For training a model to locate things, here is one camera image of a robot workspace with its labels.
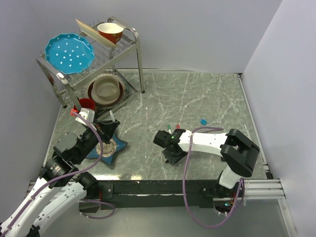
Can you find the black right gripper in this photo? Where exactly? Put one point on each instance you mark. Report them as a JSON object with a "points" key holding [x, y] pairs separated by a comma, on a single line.
{"points": [[173, 160]]}

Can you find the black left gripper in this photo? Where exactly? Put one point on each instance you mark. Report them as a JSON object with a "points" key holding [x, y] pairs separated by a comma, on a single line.
{"points": [[109, 128]]}

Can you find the white marker with green tip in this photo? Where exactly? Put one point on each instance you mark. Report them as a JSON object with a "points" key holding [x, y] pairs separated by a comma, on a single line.
{"points": [[169, 128]]}

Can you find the blue pen cap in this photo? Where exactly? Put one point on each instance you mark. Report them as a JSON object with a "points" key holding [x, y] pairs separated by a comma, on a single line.
{"points": [[204, 122]]}

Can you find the thin white pen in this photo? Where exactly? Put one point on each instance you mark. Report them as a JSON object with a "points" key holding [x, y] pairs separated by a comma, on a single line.
{"points": [[112, 116]]}

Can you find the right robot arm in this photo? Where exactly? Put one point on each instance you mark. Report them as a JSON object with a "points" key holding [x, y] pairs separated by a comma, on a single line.
{"points": [[236, 149]]}

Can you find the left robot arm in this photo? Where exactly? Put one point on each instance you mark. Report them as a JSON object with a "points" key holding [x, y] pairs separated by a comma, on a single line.
{"points": [[60, 182]]}

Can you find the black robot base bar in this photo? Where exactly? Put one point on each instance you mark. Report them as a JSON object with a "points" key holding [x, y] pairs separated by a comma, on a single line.
{"points": [[161, 193]]}

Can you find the small glass bowl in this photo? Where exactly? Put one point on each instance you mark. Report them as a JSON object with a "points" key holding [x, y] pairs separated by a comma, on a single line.
{"points": [[109, 148]]}

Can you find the blue star shaped dish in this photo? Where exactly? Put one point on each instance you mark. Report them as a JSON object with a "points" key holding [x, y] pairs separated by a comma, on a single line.
{"points": [[95, 153]]}

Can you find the red cup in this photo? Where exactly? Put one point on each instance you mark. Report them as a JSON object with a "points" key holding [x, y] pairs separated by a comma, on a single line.
{"points": [[87, 103]]}

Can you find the beige bowl on rack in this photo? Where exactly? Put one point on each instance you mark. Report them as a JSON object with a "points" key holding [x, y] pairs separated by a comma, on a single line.
{"points": [[106, 87]]}

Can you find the metal dish rack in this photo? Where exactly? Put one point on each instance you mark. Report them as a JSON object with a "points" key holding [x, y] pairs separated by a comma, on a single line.
{"points": [[68, 87]]}

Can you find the blue polka dot plate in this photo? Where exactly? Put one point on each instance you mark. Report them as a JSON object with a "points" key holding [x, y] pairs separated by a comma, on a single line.
{"points": [[69, 53]]}

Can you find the beige rectangular plate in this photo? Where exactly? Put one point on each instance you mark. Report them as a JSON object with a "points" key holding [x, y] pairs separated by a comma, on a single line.
{"points": [[94, 34]]}

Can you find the red and white bowl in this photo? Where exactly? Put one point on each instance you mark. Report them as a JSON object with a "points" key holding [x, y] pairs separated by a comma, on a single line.
{"points": [[111, 31]]}

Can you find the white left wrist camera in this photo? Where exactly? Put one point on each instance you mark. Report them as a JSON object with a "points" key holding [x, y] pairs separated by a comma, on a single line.
{"points": [[87, 114]]}

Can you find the aluminium rail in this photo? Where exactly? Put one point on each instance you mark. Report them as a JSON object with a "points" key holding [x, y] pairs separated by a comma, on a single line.
{"points": [[264, 189]]}

